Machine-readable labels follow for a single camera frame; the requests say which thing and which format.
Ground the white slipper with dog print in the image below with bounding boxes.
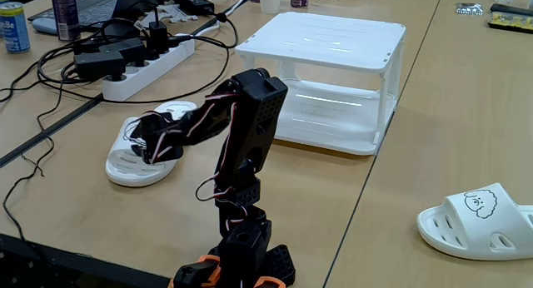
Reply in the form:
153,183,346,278
416,182,533,262
104,100,198,188

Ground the white two-tier shoe rack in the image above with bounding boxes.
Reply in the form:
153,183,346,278
234,11,407,156

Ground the white power strip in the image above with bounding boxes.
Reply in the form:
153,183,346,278
101,32,197,102

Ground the black power adapter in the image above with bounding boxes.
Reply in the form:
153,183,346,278
73,50,127,83
98,37,147,67

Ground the black charger plug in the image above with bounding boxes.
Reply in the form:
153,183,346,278
147,20,170,57

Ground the black power brick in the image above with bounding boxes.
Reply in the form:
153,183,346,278
174,0,216,17

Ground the dark laptop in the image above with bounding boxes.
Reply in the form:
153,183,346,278
27,0,178,27

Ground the tall purple drink can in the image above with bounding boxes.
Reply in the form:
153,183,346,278
50,0,81,42

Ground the pale computer mouse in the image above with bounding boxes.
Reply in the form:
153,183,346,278
31,17,59,36

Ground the blue drink can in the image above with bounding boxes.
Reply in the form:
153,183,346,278
0,2,32,54

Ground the white paper cup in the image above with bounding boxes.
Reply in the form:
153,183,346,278
259,0,283,15

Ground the silver foil wrapper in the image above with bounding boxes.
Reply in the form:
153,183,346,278
455,2,485,17

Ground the yellow patterned box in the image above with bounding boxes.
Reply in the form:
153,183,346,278
487,12,533,34

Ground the black flat bar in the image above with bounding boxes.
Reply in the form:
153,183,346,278
490,3,533,18

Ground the thin black cable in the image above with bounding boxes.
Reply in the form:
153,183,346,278
2,82,64,244

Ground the white plastic bracket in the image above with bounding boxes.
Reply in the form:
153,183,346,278
141,3,200,30

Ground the black cable with ferrite bead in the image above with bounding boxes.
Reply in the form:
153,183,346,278
36,11,241,106

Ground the white power strip cable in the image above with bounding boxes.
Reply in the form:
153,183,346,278
174,0,251,38

